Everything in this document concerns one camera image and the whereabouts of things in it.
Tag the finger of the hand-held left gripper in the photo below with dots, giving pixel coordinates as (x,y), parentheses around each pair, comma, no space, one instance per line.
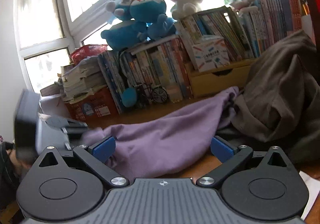
(70,126)

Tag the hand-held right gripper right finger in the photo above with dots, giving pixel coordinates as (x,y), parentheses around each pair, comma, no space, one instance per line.
(221,150)

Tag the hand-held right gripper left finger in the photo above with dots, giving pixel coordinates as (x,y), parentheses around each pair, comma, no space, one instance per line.
(103,147)

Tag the purple shirt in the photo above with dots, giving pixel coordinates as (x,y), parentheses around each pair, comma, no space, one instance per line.
(162,139)

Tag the brown shirt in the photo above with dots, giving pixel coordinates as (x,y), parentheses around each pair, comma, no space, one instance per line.
(275,94)

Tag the person's left hand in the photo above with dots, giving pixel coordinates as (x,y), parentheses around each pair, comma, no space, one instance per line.
(22,161)

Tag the white board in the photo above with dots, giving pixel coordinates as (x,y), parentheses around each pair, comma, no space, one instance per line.
(53,109)

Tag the red plastic crate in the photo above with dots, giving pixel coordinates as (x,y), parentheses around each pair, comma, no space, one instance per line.
(95,106)

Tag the blue round plush ball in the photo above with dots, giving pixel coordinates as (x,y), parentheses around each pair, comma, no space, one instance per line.
(129,97)

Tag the wooden drawer box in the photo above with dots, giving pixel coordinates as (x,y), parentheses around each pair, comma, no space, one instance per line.
(220,81)

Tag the red mesh basket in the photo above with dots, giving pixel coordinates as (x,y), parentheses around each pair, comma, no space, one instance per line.
(87,52)

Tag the miniature black bicycle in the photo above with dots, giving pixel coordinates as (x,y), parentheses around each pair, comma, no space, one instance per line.
(160,94)

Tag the white colourful printed box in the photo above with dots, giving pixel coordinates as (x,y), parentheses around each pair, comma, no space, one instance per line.
(211,54)

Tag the white paper sheet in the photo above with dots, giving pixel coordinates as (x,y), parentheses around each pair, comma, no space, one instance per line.
(310,189)

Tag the row of thin paperback books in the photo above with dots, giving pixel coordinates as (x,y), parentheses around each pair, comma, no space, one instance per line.
(262,26)

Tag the white window frame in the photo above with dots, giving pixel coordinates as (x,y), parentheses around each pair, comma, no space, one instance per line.
(65,36)

